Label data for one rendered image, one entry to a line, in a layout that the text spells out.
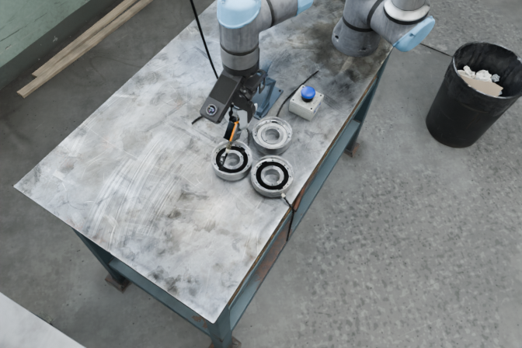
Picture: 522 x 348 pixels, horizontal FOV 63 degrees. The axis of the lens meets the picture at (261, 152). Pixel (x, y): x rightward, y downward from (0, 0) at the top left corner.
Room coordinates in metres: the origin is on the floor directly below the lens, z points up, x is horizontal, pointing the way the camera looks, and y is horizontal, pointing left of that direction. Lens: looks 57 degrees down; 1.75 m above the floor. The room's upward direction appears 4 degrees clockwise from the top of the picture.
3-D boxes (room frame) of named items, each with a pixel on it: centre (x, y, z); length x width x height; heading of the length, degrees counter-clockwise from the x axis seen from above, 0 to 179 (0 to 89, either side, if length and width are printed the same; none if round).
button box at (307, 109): (0.79, -0.12, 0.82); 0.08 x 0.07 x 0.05; 151
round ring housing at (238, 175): (0.58, 0.07, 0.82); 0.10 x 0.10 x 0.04
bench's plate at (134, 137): (0.86, 0.05, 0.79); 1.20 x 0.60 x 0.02; 151
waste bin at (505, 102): (1.38, -0.97, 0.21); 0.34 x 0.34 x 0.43
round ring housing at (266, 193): (0.54, -0.03, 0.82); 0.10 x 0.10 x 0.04
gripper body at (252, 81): (0.63, 0.05, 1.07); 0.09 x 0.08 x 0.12; 153
